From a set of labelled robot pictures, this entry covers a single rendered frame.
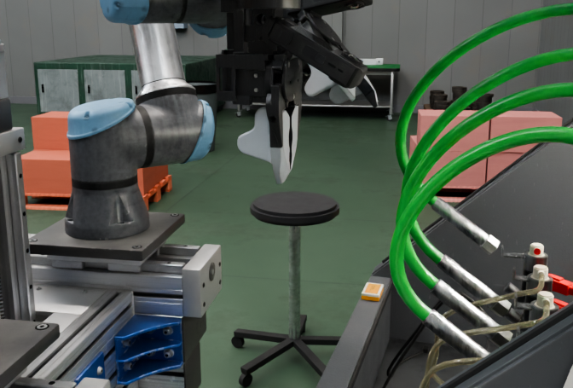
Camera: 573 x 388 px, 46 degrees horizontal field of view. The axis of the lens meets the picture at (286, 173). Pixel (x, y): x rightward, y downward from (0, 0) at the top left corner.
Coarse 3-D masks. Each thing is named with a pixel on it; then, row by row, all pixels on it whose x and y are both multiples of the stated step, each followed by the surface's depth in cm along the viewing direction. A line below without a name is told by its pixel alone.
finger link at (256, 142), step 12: (264, 108) 75; (264, 120) 76; (288, 120) 76; (252, 132) 76; (264, 132) 76; (288, 132) 76; (240, 144) 77; (252, 144) 77; (264, 144) 76; (288, 144) 77; (252, 156) 77; (264, 156) 77; (276, 156) 76; (288, 156) 77; (276, 168) 77; (288, 168) 77; (276, 180) 78
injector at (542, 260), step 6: (528, 258) 83; (534, 258) 83; (540, 258) 83; (546, 258) 83; (528, 264) 83; (534, 264) 83; (546, 264) 83; (528, 270) 84; (510, 282) 86; (522, 282) 85; (504, 288) 86; (510, 288) 85; (516, 288) 85; (522, 288) 85; (522, 300) 85
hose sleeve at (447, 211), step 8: (440, 200) 86; (432, 208) 86; (440, 208) 85; (448, 208) 85; (448, 216) 85; (456, 216) 85; (464, 216) 86; (456, 224) 85; (464, 224) 85; (472, 224) 85; (464, 232) 85; (472, 232) 85; (480, 232) 85; (480, 240) 85
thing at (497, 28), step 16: (512, 16) 79; (528, 16) 78; (544, 16) 77; (480, 32) 80; (496, 32) 79; (464, 48) 81; (448, 64) 82; (432, 80) 83; (416, 96) 84; (400, 128) 85; (400, 144) 85; (400, 160) 86
